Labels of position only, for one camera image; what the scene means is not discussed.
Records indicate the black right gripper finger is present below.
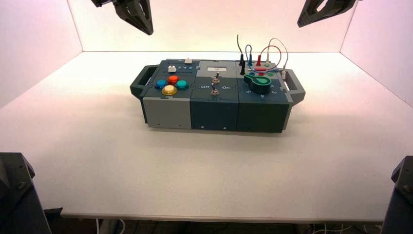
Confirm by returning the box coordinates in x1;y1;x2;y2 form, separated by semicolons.
297;0;359;28

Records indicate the dark teal grey control box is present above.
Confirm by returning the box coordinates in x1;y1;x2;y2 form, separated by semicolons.
130;58;306;133

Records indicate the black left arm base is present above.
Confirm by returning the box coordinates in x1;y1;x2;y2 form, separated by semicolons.
0;152;52;234

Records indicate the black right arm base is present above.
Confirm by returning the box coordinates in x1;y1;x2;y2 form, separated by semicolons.
381;156;413;234

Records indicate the green rotary knob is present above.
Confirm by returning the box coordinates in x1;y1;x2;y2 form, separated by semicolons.
244;73;272;94

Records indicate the blue jumper cable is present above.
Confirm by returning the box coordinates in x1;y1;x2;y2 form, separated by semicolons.
244;44;254;68

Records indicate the black jumper cable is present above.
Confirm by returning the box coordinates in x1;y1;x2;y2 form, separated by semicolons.
236;34;247;76

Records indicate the black bracket under table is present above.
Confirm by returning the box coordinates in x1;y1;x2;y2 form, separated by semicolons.
43;208;63;223

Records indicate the white cable bundle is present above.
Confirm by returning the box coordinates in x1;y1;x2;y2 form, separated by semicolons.
309;224;381;234

